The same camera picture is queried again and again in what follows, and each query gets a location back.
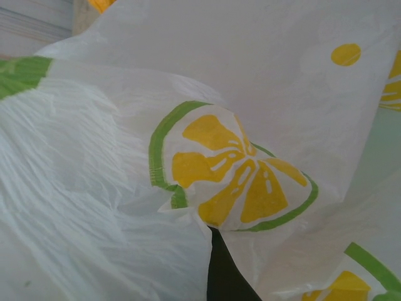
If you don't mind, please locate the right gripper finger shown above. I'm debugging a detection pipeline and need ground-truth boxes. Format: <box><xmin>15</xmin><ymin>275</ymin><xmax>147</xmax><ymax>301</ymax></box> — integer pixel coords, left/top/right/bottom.
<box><xmin>206</xmin><ymin>228</ymin><xmax>263</xmax><ymax>301</ymax></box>

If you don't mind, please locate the white plastic bag lemon print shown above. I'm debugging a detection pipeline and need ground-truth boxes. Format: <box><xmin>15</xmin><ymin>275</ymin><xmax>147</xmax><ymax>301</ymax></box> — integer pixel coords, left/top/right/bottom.
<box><xmin>0</xmin><ymin>0</ymin><xmax>401</xmax><ymax>301</ymax></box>

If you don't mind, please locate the orange yellow mango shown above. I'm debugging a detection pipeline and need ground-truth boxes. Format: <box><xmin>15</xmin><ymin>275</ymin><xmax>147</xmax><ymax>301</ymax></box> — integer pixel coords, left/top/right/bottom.
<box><xmin>88</xmin><ymin>0</ymin><xmax>117</xmax><ymax>14</ymax></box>

